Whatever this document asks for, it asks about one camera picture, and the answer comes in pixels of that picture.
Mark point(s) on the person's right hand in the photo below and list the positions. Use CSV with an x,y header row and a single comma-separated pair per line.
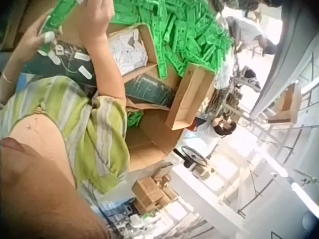
x,y
97,20

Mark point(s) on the person's left hand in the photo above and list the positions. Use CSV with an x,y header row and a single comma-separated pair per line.
x,y
28,42

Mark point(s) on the person's left fingers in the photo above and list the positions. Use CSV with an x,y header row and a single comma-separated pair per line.
x,y
57,30

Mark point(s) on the white plastic clip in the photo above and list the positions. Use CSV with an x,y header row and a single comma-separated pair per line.
x,y
47,37

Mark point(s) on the green plastic strip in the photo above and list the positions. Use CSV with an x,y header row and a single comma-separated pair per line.
x,y
59,17

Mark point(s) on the dark tray with white clips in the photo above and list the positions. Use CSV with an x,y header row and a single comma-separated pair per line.
x,y
67,62

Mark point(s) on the cardboard box of white clips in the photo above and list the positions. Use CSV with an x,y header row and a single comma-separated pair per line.
x,y
132,49

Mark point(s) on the dark green plastic bag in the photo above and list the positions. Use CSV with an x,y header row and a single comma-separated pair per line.
x,y
149,89

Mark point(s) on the bunch of green strips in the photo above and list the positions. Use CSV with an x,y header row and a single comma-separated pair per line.
x,y
135,118

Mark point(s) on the heap of green plastic strips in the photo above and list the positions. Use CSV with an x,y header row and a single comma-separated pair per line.
x,y
184,32

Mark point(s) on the large open cardboard box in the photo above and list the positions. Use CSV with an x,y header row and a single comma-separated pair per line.
x,y
154,139

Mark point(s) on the narrow empty cardboard box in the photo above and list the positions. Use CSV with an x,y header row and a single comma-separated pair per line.
x,y
189,99

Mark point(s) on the black fan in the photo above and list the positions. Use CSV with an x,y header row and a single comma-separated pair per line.
x,y
194,155

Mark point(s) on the stack of small cardboard boxes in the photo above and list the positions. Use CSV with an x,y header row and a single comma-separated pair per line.
x,y
152,194

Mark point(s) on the white table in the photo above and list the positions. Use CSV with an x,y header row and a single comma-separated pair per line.
x,y
207,189

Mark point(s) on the cardboard box on rack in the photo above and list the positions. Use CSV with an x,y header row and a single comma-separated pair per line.
x,y
286,104

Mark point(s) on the metal rack frame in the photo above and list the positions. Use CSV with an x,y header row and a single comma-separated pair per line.
x,y
286,139

